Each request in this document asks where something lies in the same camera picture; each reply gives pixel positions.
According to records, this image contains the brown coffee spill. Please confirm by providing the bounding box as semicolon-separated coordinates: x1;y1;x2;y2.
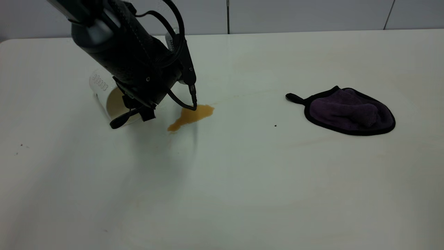
167;104;215;133

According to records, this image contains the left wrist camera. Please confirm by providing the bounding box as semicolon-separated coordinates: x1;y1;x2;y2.
165;28;197;86

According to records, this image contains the purple cloth with black trim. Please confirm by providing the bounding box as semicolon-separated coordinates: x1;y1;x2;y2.
285;85;396;136

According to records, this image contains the white paper coffee cup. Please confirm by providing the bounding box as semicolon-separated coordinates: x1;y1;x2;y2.
89;67;143;127

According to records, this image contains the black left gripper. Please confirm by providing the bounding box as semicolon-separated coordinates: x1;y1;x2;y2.
104;33;183;130

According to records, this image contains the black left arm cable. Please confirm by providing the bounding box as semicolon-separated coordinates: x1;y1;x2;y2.
134;0;198;111

